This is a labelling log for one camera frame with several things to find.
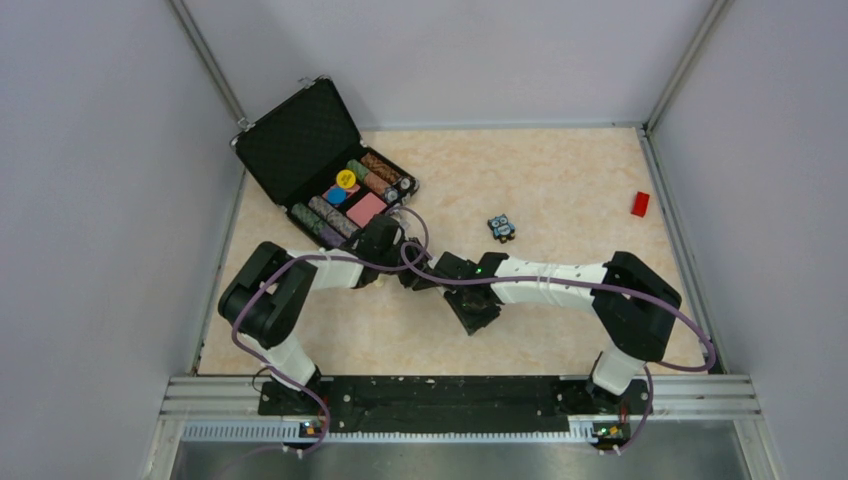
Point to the black poker chip case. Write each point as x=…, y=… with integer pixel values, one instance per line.
x=295, y=151

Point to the red block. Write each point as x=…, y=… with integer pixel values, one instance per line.
x=640, y=204

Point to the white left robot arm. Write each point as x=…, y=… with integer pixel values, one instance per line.
x=264, y=300

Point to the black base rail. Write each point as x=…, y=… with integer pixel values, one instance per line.
x=460, y=408

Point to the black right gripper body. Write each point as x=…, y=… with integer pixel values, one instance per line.
x=473, y=316

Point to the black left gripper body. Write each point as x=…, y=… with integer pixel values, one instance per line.
x=410, y=279

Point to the yellow poker chip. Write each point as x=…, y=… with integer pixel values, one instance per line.
x=346, y=179

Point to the pink card deck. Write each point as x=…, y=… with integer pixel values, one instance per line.
x=365, y=209

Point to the blue poker chip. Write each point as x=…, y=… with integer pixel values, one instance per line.
x=336, y=195

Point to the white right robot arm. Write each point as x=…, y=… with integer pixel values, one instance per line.
x=632, y=302

